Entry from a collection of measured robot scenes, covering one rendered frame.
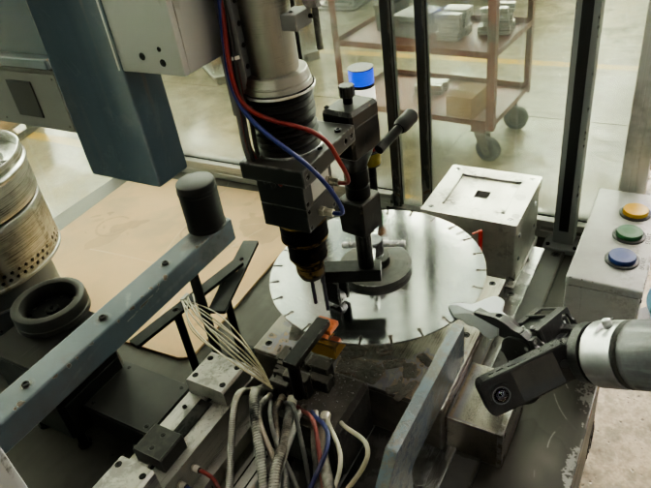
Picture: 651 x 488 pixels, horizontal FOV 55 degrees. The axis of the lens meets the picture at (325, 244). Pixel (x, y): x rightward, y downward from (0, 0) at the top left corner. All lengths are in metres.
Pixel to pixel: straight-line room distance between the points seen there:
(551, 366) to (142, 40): 0.56
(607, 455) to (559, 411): 0.92
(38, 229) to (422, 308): 0.74
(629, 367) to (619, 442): 1.28
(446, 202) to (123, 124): 0.68
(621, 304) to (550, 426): 0.21
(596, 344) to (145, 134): 0.53
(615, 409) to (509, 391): 1.31
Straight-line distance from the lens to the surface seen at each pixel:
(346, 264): 0.87
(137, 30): 0.63
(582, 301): 1.06
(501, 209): 1.19
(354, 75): 1.12
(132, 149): 0.72
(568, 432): 1.02
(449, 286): 0.92
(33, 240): 1.27
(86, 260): 1.54
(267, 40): 0.63
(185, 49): 0.61
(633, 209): 1.19
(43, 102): 0.91
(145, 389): 1.05
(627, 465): 1.95
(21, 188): 1.24
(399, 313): 0.88
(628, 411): 2.07
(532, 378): 0.77
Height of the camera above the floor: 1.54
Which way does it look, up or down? 35 degrees down
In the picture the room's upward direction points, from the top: 9 degrees counter-clockwise
